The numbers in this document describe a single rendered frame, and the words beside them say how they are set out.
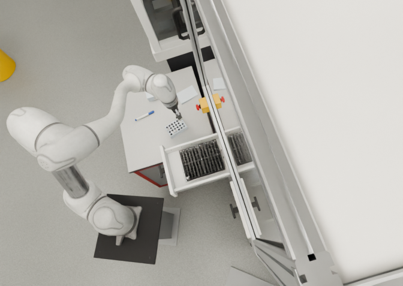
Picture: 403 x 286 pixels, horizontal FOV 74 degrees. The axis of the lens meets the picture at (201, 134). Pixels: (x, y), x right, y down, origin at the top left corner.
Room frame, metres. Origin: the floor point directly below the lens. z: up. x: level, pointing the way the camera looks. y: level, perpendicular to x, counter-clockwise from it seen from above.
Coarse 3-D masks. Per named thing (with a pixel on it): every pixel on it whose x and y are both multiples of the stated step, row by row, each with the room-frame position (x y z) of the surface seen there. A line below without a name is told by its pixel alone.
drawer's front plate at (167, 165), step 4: (160, 148) 0.57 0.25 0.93; (164, 148) 0.58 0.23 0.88; (164, 152) 0.55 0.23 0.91; (164, 156) 0.52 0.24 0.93; (164, 160) 0.50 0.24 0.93; (168, 160) 0.51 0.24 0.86; (164, 164) 0.47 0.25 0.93; (168, 164) 0.48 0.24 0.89; (164, 168) 0.45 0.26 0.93; (168, 168) 0.45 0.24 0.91; (168, 172) 0.42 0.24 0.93; (168, 176) 0.40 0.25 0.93; (172, 176) 0.42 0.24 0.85; (168, 180) 0.38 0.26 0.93; (172, 180) 0.38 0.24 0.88; (168, 184) 0.36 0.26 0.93; (172, 184) 0.36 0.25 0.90; (172, 188) 0.33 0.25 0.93; (172, 192) 0.31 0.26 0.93; (176, 196) 0.30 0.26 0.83
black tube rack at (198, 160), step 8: (200, 144) 0.51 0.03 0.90; (208, 144) 0.50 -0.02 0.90; (216, 144) 0.48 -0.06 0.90; (184, 152) 0.52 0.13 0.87; (192, 152) 0.49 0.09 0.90; (200, 152) 0.47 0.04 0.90; (208, 152) 0.47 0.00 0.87; (216, 152) 0.44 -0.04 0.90; (192, 160) 0.46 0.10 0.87; (200, 160) 0.43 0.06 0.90; (208, 160) 0.41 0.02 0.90; (216, 160) 0.39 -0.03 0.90; (184, 168) 0.43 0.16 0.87; (192, 168) 0.41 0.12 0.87; (200, 168) 0.38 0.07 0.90; (208, 168) 0.37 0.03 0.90; (216, 168) 0.36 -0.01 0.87; (224, 168) 0.34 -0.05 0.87; (192, 176) 0.36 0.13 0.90; (200, 176) 0.35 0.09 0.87
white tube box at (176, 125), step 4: (176, 120) 0.77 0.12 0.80; (168, 124) 0.76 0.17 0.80; (172, 124) 0.76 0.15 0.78; (176, 124) 0.74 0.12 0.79; (180, 124) 0.73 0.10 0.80; (184, 124) 0.72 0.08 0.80; (172, 128) 0.72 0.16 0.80; (176, 128) 0.71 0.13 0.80; (180, 128) 0.70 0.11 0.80; (184, 128) 0.69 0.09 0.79; (168, 132) 0.71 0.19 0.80; (172, 132) 0.70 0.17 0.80; (176, 132) 0.69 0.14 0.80; (180, 132) 0.69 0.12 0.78; (172, 136) 0.68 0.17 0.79
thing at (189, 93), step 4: (188, 88) 0.97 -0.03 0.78; (192, 88) 0.96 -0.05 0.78; (180, 92) 0.96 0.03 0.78; (184, 92) 0.95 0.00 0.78; (188, 92) 0.94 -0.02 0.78; (192, 92) 0.93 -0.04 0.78; (196, 92) 0.92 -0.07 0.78; (180, 96) 0.94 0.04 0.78; (184, 96) 0.92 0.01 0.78; (188, 96) 0.91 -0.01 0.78; (192, 96) 0.90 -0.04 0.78; (196, 96) 0.90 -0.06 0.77; (180, 100) 0.91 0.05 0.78; (184, 100) 0.89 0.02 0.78; (188, 100) 0.89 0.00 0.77
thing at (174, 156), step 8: (208, 136) 0.55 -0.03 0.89; (216, 136) 0.54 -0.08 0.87; (184, 144) 0.55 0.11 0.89; (192, 144) 0.55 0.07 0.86; (168, 152) 0.56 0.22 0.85; (176, 152) 0.55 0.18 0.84; (176, 160) 0.50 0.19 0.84; (224, 160) 0.40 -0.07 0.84; (176, 168) 0.45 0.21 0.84; (176, 176) 0.41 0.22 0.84; (208, 176) 0.34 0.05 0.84; (216, 176) 0.31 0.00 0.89; (224, 176) 0.30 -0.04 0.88; (176, 184) 0.37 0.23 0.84; (184, 184) 0.35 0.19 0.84; (192, 184) 0.32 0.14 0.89; (200, 184) 0.31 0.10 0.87; (176, 192) 0.32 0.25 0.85
